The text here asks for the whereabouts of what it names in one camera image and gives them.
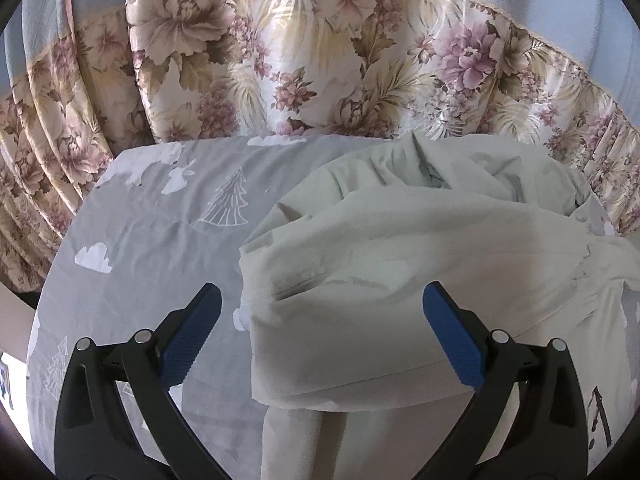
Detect pale green garment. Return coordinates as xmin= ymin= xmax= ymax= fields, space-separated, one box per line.
xmin=234 ymin=131 xmax=640 ymax=480

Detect grey printed bed sheet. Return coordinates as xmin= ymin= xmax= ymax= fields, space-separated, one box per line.
xmin=25 ymin=134 xmax=637 ymax=480

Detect blue floral curtain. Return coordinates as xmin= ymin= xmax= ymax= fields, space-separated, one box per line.
xmin=124 ymin=0 xmax=640 ymax=237
xmin=0 ymin=0 xmax=151 ymax=297

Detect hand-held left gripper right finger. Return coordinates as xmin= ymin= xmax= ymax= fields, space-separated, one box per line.
xmin=414 ymin=281 xmax=589 ymax=480

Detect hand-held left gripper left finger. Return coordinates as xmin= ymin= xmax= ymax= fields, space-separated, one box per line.
xmin=55 ymin=282 xmax=229 ymax=480

